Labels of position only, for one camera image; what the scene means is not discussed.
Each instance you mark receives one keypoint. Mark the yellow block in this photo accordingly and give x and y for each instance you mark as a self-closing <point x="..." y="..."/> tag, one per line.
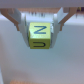
<point x="40" y="36"/>

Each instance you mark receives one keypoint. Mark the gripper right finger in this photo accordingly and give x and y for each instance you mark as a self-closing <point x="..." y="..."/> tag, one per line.
<point x="58" y="20"/>

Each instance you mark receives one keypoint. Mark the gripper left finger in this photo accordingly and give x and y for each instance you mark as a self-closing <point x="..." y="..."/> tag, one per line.
<point x="22" y="26"/>

